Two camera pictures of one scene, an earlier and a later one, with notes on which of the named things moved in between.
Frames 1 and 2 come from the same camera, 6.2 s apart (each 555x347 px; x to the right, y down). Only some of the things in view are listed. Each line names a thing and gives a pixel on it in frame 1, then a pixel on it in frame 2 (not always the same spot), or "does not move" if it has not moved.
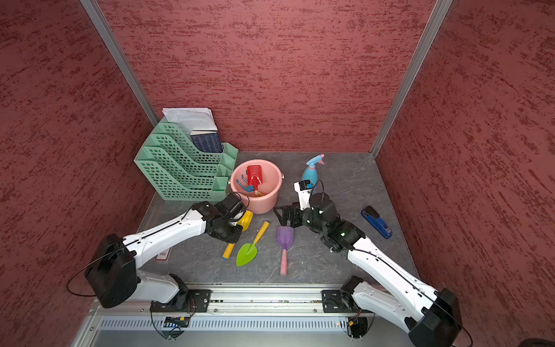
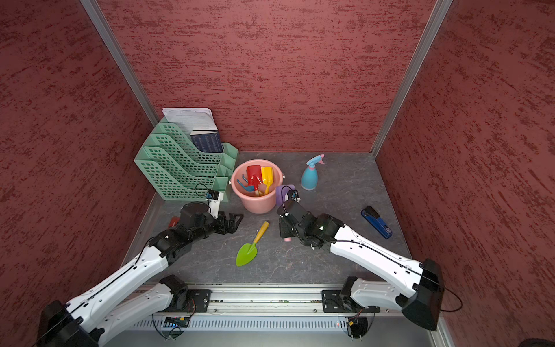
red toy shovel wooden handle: (254, 175) does not move
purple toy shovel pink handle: (285, 236) to (281, 192)
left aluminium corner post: (115, 50) does not move
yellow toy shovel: (245, 222) to (267, 176)
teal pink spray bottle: (310, 173) does not move
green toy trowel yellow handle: (248, 252) does not move
